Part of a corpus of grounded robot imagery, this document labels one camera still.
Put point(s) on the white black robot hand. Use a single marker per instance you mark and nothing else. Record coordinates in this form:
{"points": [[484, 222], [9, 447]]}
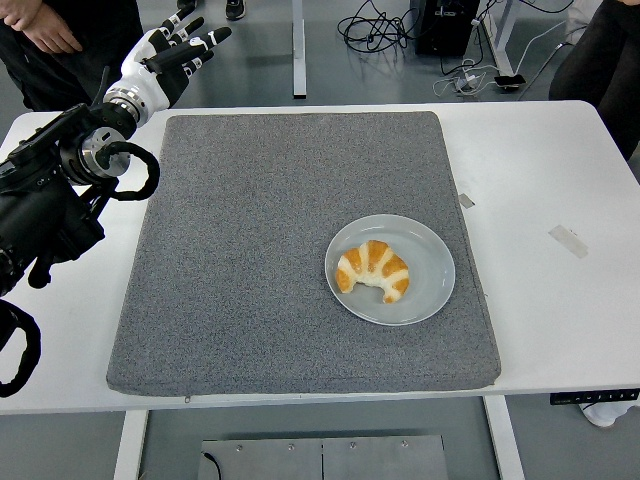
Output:
{"points": [[155, 82]]}

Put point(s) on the person's right hand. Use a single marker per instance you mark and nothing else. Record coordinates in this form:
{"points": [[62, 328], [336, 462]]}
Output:
{"points": [[42, 30]]}

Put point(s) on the golden croissant bread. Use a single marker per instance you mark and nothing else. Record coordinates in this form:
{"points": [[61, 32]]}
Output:
{"points": [[372, 260]]}

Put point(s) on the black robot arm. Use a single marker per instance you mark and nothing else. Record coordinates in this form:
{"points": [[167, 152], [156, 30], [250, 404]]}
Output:
{"points": [[35, 220]]}

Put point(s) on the grey round plate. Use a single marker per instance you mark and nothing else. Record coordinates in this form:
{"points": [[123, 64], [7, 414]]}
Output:
{"points": [[430, 290]]}

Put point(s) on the grey metal plate with screws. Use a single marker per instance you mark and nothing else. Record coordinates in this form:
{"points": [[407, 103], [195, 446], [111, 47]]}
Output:
{"points": [[275, 460]]}

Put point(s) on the person in black clothing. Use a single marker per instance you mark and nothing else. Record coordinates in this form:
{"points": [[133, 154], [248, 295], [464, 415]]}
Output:
{"points": [[100, 30]]}

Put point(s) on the person's black shoe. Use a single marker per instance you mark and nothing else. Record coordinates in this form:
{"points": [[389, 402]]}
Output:
{"points": [[235, 9], [184, 2]]}

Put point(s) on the white straight table leg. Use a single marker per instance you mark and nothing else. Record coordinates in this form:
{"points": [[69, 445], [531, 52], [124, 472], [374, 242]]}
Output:
{"points": [[299, 50]]}

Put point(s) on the grey fabric mat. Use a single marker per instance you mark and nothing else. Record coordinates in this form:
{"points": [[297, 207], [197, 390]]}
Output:
{"points": [[250, 325]]}

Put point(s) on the black equipment box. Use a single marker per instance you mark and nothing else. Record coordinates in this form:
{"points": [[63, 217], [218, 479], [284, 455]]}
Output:
{"points": [[440, 30]]}

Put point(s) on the small grey tape piece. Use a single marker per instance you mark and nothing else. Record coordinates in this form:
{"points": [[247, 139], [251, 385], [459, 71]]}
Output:
{"points": [[467, 200]]}

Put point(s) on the white slanted desk leg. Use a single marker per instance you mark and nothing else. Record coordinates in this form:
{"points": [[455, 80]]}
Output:
{"points": [[501, 40]]}

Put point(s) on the black phone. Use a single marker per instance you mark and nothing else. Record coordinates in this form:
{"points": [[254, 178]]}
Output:
{"points": [[510, 80]]}

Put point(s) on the white fabric garment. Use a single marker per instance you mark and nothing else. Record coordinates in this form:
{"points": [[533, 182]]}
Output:
{"points": [[582, 20]]}

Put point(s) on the large grey tape piece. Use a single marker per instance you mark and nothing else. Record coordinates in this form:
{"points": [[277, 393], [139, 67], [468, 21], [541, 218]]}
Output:
{"points": [[568, 241]]}

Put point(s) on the person in dark clothing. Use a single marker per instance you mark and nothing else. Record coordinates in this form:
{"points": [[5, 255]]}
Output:
{"points": [[610, 75]]}

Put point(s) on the black table control panel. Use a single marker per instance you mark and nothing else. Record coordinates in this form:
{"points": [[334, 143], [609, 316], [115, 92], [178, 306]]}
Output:
{"points": [[595, 397]]}

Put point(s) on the person's white shoe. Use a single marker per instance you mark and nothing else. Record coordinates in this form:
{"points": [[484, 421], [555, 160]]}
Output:
{"points": [[606, 415]]}

